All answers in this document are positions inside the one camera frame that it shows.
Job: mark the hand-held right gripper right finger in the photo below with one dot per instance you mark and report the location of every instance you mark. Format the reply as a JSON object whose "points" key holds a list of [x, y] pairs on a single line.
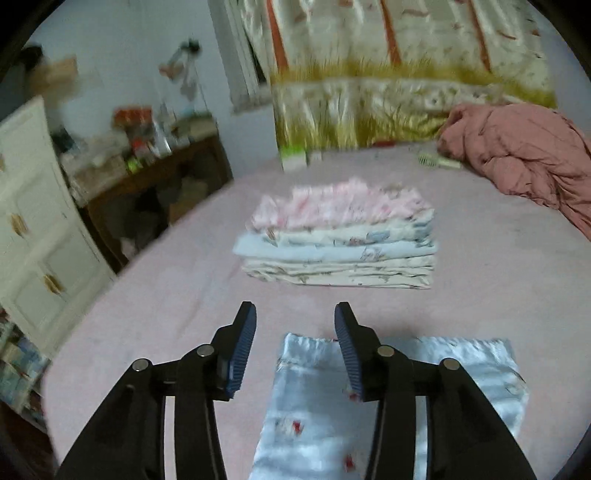
{"points": [[351, 360]]}

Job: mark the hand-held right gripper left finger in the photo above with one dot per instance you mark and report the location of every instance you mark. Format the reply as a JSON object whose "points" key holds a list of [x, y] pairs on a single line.
{"points": [[240, 355]]}

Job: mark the blue satin cartoon-cat pants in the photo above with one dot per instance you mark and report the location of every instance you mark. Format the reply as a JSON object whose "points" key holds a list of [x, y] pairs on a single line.
{"points": [[314, 415]]}

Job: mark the cream folded garment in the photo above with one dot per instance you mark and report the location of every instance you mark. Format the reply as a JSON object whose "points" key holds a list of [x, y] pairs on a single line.
{"points": [[332, 272]]}

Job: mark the pink floral bed sheet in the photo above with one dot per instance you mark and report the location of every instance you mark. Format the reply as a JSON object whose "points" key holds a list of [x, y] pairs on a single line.
{"points": [[184, 258]]}

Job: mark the light blue folded garment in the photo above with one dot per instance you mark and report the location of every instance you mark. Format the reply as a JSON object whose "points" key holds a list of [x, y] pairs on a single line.
{"points": [[300, 251]]}

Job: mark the white fish-print folded garment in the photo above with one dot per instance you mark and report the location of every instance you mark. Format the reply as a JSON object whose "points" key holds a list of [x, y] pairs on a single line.
{"points": [[332, 236]]}

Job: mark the pink ruffled folded garment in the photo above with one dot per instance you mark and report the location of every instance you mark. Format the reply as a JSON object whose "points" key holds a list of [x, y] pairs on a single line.
{"points": [[341, 203]]}

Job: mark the dark wooden desk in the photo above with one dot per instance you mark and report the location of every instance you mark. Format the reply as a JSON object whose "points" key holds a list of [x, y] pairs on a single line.
{"points": [[184, 161]]}

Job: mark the green and white box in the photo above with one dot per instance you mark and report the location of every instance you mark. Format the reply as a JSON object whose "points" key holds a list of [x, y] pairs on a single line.
{"points": [[294, 159]]}

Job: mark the comb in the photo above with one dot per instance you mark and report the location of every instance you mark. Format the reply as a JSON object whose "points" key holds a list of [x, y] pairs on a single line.
{"points": [[438, 161]]}

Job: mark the white cabinet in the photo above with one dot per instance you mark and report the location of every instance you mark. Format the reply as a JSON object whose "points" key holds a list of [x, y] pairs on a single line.
{"points": [[41, 221]]}

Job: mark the stack of papers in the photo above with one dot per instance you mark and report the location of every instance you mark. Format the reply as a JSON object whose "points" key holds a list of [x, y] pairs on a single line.
{"points": [[92, 164]]}

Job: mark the red box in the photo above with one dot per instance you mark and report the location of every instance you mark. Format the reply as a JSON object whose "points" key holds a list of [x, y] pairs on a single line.
{"points": [[134, 117]]}

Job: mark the pink checked quilt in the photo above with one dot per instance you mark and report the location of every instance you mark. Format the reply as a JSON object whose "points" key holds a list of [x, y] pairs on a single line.
{"points": [[521, 152]]}

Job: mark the tree-print satin curtain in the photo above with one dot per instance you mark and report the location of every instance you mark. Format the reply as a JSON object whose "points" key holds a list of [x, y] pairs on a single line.
{"points": [[392, 83]]}

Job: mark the white window frame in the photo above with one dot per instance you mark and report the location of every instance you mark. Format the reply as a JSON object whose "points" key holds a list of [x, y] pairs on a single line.
{"points": [[244, 69]]}

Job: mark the cardboard piece on wall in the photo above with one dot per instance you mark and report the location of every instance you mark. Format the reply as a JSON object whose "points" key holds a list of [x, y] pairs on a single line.
{"points": [[57, 74]]}

